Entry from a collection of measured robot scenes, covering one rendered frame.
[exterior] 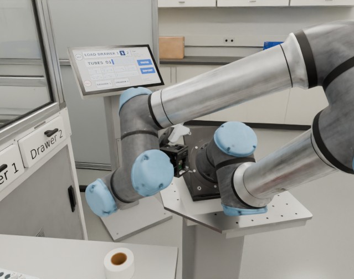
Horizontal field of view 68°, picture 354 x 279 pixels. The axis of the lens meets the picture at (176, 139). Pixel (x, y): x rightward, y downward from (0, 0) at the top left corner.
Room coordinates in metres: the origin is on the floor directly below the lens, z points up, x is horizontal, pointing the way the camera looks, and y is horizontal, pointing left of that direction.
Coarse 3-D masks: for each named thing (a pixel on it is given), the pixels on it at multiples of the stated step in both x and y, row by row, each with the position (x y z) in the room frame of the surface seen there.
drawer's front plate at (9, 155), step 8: (0, 152) 0.77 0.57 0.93; (8, 152) 0.78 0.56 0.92; (16, 152) 0.82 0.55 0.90; (0, 160) 0.74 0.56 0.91; (8, 160) 0.77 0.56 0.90; (16, 160) 0.81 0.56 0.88; (8, 168) 0.76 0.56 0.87; (16, 168) 0.80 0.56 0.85; (8, 176) 0.76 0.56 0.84; (16, 176) 0.79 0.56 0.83; (0, 184) 0.71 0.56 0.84
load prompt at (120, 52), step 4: (84, 52) 1.59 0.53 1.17; (88, 52) 1.60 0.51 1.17; (92, 52) 1.62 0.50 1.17; (96, 52) 1.63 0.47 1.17; (100, 52) 1.64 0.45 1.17; (104, 52) 1.65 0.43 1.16; (108, 52) 1.67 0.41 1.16; (112, 52) 1.68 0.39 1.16; (116, 52) 1.69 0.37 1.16; (120, 52) 1.71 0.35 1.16; (124, 52) 1.72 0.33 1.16; (128, 52) 1.73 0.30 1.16; (84, 56) 1.57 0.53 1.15; (88, 56) 1.58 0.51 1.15; (92, 56) 1.59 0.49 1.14; (96, 56) 1.61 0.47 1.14; (100, 56) 1.62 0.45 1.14; (104, 56) 1.63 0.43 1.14; (108, 56) 1.64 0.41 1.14; (112, 56) 1.66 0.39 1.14; (116, 56) 1.67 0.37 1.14; (120, 56) 1.68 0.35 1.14
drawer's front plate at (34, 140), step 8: (56, 120) 1.09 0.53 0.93; (40, 128) 0.98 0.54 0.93; (48, 128) 1.02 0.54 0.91; (32, 136) 0.92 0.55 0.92; (40, 136) 0.96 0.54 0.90; (56, 136) 1.07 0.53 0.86; (64, 136) 1.13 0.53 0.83; (24, 144) 0.87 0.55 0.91; (32, 144) 0.91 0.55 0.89; (40, 144) 0.95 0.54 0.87; (56, 144) 1.06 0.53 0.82; (24, 152) 0.86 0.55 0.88; (32, 152) 0.90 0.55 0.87; (40, 152) 0.94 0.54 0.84; (24, 160) 0.86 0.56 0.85; (32, 160) 0.89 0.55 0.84
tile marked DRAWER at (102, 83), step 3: (96, 81) 1.49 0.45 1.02; (99, 81) 1.50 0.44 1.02; (102, 81) 1.51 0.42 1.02; (105, 81) 1.52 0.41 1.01; (108, 81) 1.53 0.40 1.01; (96, 84) 1.48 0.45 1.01; (99, 84) 1.49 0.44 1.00; (102, 84) 1.50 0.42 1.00; (105, 84) 1.51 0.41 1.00; (108, 84) 1.51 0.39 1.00; (111, 84) 1.52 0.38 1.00; (99, 87) 1.48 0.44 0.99; (102, 87) 1.48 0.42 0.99
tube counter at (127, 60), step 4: (108, 60) 1.62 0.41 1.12; (112, 60) 1.64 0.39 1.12; (116, 60) 1.65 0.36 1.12; (120, 60) 1.66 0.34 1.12; (124, 60) 1.68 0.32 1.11; (128, 60) 1.69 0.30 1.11; (132, 60) 1.70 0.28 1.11; (108, 64) 1.61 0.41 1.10; (112, 64) 1.62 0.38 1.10; (116, 64) 1.63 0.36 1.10; (120, 64) 1.64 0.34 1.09
